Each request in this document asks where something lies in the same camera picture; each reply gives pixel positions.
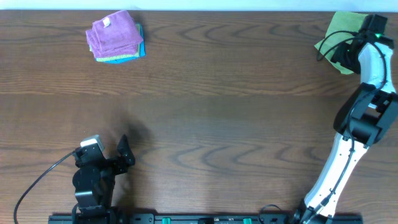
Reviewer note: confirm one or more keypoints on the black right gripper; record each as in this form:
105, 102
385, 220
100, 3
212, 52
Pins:
339, 58

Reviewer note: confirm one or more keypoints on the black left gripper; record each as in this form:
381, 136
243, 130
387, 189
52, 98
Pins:
127, 154

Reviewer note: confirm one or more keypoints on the green microfiber cloth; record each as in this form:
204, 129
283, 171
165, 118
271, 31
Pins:
342, 20

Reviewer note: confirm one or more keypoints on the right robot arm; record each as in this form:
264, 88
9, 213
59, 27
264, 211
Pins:
360, 123

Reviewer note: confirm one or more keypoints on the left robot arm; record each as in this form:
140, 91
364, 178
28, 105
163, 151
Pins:
95, 180

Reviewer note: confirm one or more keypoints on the blue folded cloth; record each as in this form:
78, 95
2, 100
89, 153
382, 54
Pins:
141, 48

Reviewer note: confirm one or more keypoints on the purple folded cloth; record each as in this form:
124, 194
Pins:
117, 16

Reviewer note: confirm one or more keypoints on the light green folded cloth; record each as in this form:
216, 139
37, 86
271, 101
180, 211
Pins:
124, 57

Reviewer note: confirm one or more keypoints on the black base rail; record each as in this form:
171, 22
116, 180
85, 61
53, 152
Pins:
148, 218

